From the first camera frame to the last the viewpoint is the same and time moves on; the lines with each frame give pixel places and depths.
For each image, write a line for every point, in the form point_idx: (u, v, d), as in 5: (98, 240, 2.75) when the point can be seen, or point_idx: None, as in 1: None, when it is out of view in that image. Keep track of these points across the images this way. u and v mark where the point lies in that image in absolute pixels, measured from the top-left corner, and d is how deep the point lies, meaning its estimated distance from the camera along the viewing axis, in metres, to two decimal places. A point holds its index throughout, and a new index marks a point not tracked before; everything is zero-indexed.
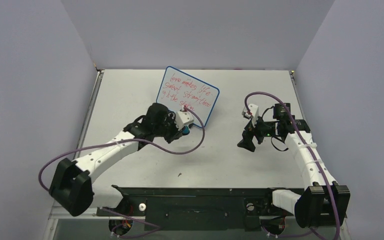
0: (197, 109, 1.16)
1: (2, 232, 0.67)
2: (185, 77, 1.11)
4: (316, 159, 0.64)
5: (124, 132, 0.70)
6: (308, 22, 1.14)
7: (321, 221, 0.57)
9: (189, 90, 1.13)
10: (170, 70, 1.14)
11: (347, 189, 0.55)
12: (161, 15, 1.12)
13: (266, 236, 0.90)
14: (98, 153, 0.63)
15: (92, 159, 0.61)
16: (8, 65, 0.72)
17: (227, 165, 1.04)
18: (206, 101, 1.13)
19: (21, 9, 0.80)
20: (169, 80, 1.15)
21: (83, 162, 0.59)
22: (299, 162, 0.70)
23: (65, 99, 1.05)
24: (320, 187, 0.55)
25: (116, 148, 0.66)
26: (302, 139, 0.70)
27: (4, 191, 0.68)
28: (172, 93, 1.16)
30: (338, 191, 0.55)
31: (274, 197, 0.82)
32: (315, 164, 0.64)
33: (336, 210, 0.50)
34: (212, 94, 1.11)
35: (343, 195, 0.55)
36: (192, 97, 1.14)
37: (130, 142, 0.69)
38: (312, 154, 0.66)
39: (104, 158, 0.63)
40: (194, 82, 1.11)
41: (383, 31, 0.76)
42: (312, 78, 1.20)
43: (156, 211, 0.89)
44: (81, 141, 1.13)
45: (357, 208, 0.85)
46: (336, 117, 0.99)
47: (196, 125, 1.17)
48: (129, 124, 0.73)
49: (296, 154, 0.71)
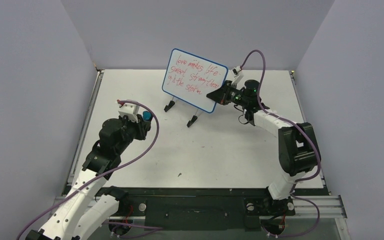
0: (204, 92, 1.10)
1: (3, 232, 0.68)
2: (191, 58, 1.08)
4: (267, 113, 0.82)
5: (84, 172, 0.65)
6: (309, 21, 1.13)
7: (304, 159, 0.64)
9: (196, 71, 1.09)
10: (176, 52, 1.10)
11: (309, 124, 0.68)
12: (160, 15, 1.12)
13: (266, 236, 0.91)
14: (63, 210, 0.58)
15: (58, 221, 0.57)
16: (8, 67, 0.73)
17: (227, 166, 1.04)
18: (214, 82, 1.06)
19: (21, 11, 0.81)
20: (175, 63, 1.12)
21: (49, 230, 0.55)
22: (270, 129, 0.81)
23: (65, 100, 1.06)
24: (289, 129, 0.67)
25: (81, 196, 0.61)
26: (264, 111, 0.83)
27: (3, 192, 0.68)
28: (177, 77, 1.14)
30: (304, 127, 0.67)
31: (271, 190, 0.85)
32: (270, 115, 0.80)
33: (309, 140, 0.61)
34: (220, 73, 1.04)
35: (309, 129, 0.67)
36: (199, 79, 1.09)
37: (93, 183, 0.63)
38: (272, 115, 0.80)
39: (71, 214, 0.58)
40: (200, 63, 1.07)
41: (382, 31, 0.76)
42: (312, 77, 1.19)
43: (157, 211, 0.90)
44: (81, 141, 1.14)
45: (356, 208, 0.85)
46: (335, 117, 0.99)
47: (205, 111, 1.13)
48: (88, 158, 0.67)
49: (265, 123, 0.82)
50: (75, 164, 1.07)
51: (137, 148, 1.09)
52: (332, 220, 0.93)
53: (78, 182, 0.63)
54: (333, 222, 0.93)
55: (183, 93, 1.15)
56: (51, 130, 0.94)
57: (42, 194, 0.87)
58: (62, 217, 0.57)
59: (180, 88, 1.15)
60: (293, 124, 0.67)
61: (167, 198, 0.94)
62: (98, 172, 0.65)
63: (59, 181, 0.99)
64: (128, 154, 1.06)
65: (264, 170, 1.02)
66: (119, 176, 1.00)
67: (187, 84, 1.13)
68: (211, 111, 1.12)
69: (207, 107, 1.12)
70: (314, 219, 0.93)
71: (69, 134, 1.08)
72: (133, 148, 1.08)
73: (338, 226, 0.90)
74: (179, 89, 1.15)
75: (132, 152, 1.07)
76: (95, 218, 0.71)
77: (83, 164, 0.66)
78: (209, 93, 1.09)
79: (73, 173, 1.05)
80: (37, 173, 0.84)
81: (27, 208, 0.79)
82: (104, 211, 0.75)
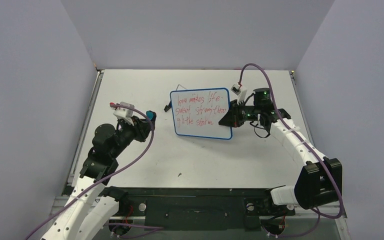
0: (216, 120, 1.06)
1: (2, 232, 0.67)
2: (189, 94, 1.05)
4: (290, 128, 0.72)
5: (82, 179, 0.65)
6: (308, 20, 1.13)
7: (324, 198, 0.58)
9: (200, 104, 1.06)
10: (174, 95, 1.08)
11: (338, 161, 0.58)
12: (160, 15, 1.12)
13: (266, 236, 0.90)
14: (63, 219, 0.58)
15: (59, 230, 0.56)
16: (8, 66, 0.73)
17: (227, 166, 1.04)
18: (220, 108, 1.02)
19: (22, 10, 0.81)
20: (177, 105, 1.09)
21: (50, 238, 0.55)
22: (288, 147, 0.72)
23: (65, 99, 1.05)
24: (315, 165, 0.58)
25: (80, 204, 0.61)
26: (286, 125, 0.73)
27: (2, 192, 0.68)
28: (185, 117, 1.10)
30: (332, 165, 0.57)
31: (272, 195, 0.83)
32: (292, 133, 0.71)
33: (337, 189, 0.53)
34: (222, 97, 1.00)
35: (337, 168, 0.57)
36: (205, 111, 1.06)
37: (92, 189, 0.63)
38: (297, 135, 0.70)
39: (71, 222, 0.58)
40: (199, 95, 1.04)
41: (383, 30, 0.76)
42: (312, 77, 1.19)
43: (156, 211, 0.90)
44: (81, 141, 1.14)
45: (356, 208, 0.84)
46: (336, 116, 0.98)
47: (224, 139, 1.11)
48: (85, 164, 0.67)
49: (284, 141, 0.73)
50: (74, 164, 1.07)
51: (137, 148, 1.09)
52: (332, 220, 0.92)
53: (76, 190, 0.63)
54: (333, 222, 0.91)
55: (197, 130, 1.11)
56: (51, 129, 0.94)
57: (42, 194, 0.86)
58: (63, 226, 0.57)
59: (191, 126, 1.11)
60: (320, 161, 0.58)
61: (168, 198, 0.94)
62: (96, 178, 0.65)
63: (58, 181, 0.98)
64: (128, 154, 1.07)
65: (264, 170, 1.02)
66: (119, 175, 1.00)
67: (197, 119, 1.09)
68: (230, 137, 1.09)
69: (225, 135, 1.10)
70: (315, 219, 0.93)
71: (69, 134, 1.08)
72: (133, 148, 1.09)
73: (338, 226, 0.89)
74: (192, 127, 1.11)
75: (132, 152, 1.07)
76: (95, 221, 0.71)
77: (80, 171, 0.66)
78: (220, 121, 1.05)
79: (73, 173, 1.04)
80: (37, 173, 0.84)
81: (27, 208, 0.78)
82: (103, 214, 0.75)
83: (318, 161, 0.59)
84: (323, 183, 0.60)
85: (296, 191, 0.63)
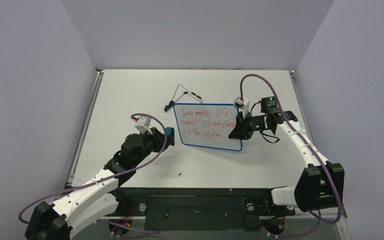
0: (225, 133, 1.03)
1: (1, 232, 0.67)
2: (195, 108, 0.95)
4: (296, 131, 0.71)
5: (105, 170, 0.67)
6: (309, 21, 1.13)
7: (323, 203, 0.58)
9: (207, 117, 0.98)
10: (178, 107, 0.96)
11: (341, 167, 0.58)
12: (160, 15, 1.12)
13: (266, 236, 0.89)
14: (77, 194, 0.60)
15: (70, 201, 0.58)
16: (8, 67, 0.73)
17: (227, 166, 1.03)
18: (229, 122, 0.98)
19: (21, 11, 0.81)
20: (182, 117, 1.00)
21: (60, 206, 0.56)
22: (292, 149, 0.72)
23: (65, 100, 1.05)
24: (316, 169, 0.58)
25: (96, 188, 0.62)
26: (291, 127, 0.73)
27: (2, 192, 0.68)
28: (192, 128, 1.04)
30: (334, 170, 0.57)
31: (273, 195, 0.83)
32: (297, 135, 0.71)
33: (336, 193, 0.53)
34: (231, 113, 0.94)
35: (339, 173, 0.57)
36: (213, 124, 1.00)
37: (110, 180, 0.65)
38: (300, 135, 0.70)
39: (82, 200, 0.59)
40: (207, 109, 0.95)
41: (383, 30, 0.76)
42: (312, 77, 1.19)
43: (157, 211, 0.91)
44: (81, 141, 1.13)
45: (357, 208, 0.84)
46: (336, 116, 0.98)
47: (233, 150, 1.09)
48: (109, 162, 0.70)
49: (288, 142, 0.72)
50: (74, 163, 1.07)
51: None
52: None
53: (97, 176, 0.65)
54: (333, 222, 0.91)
55: (204, 140, 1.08)
56: (51, 129, 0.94)
57: (41, 194, 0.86)
58: (74, 200, 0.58)
59: (198, 136, 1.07)
60: (322, 165, 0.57)
61: (167, 198, 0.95)
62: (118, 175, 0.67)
63: (58, 180, 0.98)
64: None
65: (264, 169, 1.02)
66: None
67: (204, 131, 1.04)
68: (240, 149, 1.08)
69: (235, 146, 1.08)
70: (314, 219, 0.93)
71: (69, 133, 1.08)
72: None
73: (338, 226, 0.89)
74: (198, 137, 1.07)
75: None
76: (93, 213, 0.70)
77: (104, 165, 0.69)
78: (230, 134, 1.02)
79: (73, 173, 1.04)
80: (37, 173, 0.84)
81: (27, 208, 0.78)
82: (102, 208, 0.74)
83: (320, 165, 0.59)
84: (323, 187, 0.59)
85: (295, 193, 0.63)
